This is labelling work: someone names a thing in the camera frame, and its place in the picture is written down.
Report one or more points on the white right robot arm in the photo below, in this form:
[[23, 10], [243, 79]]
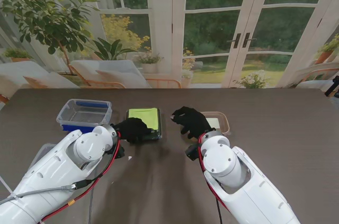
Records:
[[238, 181]]

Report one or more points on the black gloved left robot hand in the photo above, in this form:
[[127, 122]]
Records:
[[133, 131]]

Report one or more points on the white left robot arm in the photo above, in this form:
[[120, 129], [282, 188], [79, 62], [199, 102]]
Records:
[[53, 171]]

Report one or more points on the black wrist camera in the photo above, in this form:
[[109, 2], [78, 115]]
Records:
[[119, 152], [191, 152]]

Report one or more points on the clear container with blue clips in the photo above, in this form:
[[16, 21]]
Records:
[[82, 116]]

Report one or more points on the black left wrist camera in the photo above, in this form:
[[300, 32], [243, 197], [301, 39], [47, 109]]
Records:
[[119, 152]]

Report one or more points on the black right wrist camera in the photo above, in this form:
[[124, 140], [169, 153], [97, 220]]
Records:
[[191, 152]]

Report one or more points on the white zip tie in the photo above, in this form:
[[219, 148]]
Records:
[[8, 187]]

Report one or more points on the clear lid with green paper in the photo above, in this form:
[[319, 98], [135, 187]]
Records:
[[145, 118]]

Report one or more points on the clear lid with white label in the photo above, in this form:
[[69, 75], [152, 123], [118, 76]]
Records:
[[219, 119]]

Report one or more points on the black plastic ridged tray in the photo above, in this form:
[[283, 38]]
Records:
[[159, 135]]

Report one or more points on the black tripod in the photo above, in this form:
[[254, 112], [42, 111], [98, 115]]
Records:
[[334, 85]]

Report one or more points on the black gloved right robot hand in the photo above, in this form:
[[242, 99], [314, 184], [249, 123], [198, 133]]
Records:
[[193, 122]]

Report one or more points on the printed garden door backdrop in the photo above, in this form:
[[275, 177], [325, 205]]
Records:
[[159, 36]]

